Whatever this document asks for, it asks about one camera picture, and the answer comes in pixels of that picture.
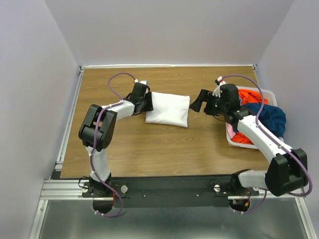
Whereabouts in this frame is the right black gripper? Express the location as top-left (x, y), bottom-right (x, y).
top-left (189, 89), bottom-right (227, 117)

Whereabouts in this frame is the white plastic laundry basket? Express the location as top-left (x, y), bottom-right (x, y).
top-left (226, 86), bottom-right (278, 149)

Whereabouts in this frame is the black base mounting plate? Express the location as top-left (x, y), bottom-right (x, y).
top-left (78, 174), bottom-right (259, 211)

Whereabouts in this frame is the aluminium table frame rail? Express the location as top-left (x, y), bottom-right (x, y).
top-left (28, 65), bottom-right (85, 239)

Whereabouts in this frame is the pink t shirt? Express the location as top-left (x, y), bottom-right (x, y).
top-left (226, 124), bottom-right (236, 139)

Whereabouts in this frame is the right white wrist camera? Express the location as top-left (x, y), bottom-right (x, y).
top-left (213, 76), bottom-right (227, 97)

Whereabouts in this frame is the orange t shirt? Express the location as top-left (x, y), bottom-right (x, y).
top-left (232, 89), bottom-right (262, 144)

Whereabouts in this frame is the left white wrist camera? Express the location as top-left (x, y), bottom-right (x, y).
top-left (134, 79), bottom-right (148, 86)

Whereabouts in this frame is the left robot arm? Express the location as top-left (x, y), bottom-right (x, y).
top-left (78, 80), bottom-right (154, 197)

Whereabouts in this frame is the white t shirt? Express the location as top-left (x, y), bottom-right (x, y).
top-left (146, 92), bottom-right (190, 127)

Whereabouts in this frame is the navy blue t shirt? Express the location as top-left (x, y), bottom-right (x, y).
top-left (239, 102), bottom-right (287, 139)

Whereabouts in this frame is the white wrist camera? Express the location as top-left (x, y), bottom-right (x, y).
top-left (213, 76), bottom-right (227, 97)
top-left (134, 79), bottom-right (148, 86)

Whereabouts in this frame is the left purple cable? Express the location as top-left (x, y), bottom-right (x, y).
top-left (89, 72), bottom-right (139, 218)

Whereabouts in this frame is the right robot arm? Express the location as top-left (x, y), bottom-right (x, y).
top-left (189, 84), bottom-right (310, 196)

